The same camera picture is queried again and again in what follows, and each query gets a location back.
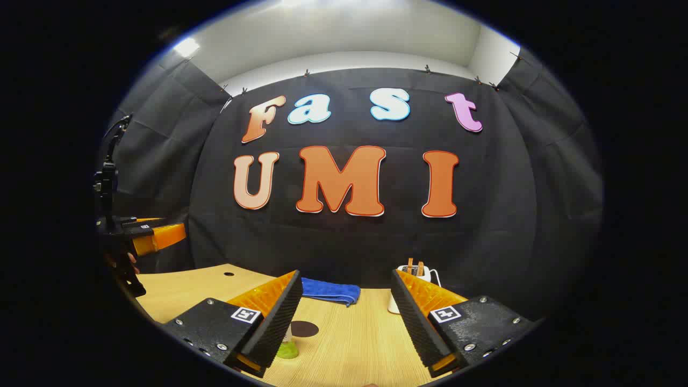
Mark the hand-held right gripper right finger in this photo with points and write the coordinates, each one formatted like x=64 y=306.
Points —
x=416 y=322

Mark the dark round coaster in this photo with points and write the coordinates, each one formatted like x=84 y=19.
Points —
x=306 y=329

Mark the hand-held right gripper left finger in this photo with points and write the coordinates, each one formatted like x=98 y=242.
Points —
x=279 y=322

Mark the white toaster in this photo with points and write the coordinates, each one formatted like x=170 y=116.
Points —
x=416 y=273

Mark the white green label water bottle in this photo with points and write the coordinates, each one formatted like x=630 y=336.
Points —
x=288 y=349

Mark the ceiling light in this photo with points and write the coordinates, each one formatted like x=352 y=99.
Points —
x=186 y=47

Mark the blue towel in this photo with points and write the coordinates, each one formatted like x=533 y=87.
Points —
x=328 y=290

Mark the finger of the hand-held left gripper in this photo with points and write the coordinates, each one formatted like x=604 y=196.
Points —
x=161 y=236
x=142 y=221

